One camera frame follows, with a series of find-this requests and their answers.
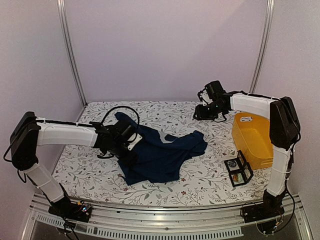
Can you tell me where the left aluminium corner post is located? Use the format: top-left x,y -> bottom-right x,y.
56,0 -> 88,107

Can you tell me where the floral patterned table mat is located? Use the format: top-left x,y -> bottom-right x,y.
53,101 -> 271,207

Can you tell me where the navy blue printed t-shirt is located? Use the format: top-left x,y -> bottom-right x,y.
118,125 -> 208,186

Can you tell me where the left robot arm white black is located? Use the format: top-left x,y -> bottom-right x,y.
3,111 -> 142,217

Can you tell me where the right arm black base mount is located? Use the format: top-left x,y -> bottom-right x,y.
240,198 -> 285,223

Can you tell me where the right aluminium corner post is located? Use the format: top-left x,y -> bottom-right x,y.
249,0 -> 275,93

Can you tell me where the black display box orange brooch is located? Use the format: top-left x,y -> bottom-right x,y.
229,163 -> 254,187

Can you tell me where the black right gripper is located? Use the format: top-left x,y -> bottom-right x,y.
193,101 -> 225,121

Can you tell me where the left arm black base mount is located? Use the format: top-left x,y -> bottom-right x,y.
48,197 -> 93,223

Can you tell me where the aluminium front rail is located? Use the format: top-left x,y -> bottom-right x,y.
21,193 -> 315,240

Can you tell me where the aluminium corner post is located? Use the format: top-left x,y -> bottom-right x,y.
249,0 -> 275,93
56,0 -> 88,107

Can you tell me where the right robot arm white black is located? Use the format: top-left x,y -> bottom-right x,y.
193,80 -> 301,218

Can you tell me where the yellow plastic basket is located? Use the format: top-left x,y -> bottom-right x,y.
232,112 -> 274,170

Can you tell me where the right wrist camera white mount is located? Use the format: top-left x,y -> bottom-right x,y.
197,88 -> 212,106

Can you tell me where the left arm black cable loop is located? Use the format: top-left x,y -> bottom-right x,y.
101,106 -> 140,126

